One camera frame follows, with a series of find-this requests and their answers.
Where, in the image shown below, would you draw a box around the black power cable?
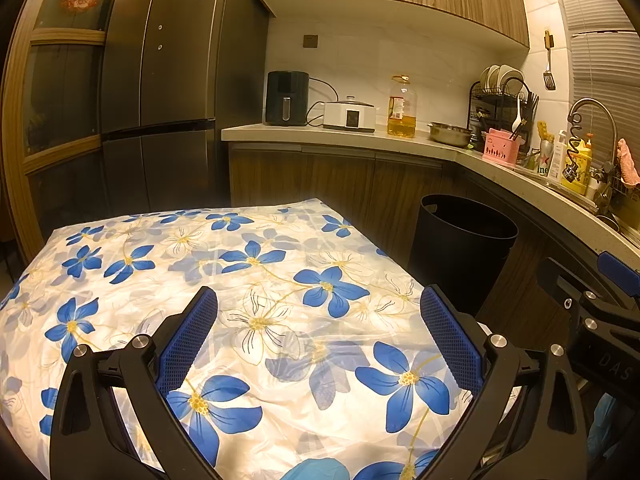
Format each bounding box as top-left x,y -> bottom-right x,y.
305,78 -> 347,128

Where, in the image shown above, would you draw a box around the cooking oil bottle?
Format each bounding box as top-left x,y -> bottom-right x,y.
386,74 -> 419,140

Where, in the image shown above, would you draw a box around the white slow cooker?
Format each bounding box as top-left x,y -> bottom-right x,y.
322,95 -> 377,134

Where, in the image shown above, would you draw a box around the beige kitchen counter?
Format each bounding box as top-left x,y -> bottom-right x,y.
220,123 -> 640,273

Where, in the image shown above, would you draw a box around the white pump bottle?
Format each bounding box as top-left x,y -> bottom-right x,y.
547,129 -> 569,182

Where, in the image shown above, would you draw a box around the blue cloth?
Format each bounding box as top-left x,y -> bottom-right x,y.
587,392 -> 622,462

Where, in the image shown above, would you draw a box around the window blinds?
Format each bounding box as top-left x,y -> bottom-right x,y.
549,0 -> 640,173

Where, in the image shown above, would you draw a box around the black trash bin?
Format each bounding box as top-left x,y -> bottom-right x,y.
407,193 -> 520,317

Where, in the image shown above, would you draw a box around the silver drink can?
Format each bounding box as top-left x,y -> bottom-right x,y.
537,138 -> 555,177

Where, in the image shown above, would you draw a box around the wooden glass door cabinet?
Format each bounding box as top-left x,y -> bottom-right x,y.
0,0 -> 134,263

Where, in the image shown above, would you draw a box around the steel kitchen faucet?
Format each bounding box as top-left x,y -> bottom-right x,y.
567,98 -> 622,222

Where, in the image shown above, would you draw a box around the steel basin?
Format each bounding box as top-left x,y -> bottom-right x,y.
427,120 -> 474,149

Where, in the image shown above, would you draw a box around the hanging slotted spatula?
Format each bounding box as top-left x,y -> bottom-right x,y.
543,29 -> 557,91

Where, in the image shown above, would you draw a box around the black dish rack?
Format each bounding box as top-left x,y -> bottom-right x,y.
468,63 -> 540,147

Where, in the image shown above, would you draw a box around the yellow detergent bottle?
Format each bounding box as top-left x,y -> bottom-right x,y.
562,133 -> 594,196

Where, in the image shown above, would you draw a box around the blue floral tablecloth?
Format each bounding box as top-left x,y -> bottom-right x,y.
0,197 -> 522,480

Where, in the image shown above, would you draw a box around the black coiled sprayer hose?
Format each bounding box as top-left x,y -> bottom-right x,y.
561,112 -> 589,184

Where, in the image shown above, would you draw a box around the black air fryer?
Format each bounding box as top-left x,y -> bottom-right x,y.
264,70 -> 310,127

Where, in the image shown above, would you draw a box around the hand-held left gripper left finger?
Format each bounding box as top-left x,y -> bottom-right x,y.
50,285 -> 221,480

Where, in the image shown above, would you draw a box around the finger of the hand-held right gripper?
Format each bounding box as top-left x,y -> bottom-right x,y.
536,257 -> 640,335
596,252 -> 640,292

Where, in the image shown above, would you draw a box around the pink utensil basket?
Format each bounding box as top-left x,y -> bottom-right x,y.
482,127 -> 522,165

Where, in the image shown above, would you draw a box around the wooden base cabinets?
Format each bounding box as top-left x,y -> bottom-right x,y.
228,142 -> 640,321

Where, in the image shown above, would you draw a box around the dark grey refrigerator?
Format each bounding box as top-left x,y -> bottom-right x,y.
99,0 -> 272,212

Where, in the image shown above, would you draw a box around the pink dish cloth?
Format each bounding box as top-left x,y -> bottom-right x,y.
615,138 -> 640,185

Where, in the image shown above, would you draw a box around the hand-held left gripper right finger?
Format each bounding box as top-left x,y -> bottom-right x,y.
418,283 -> 589,480

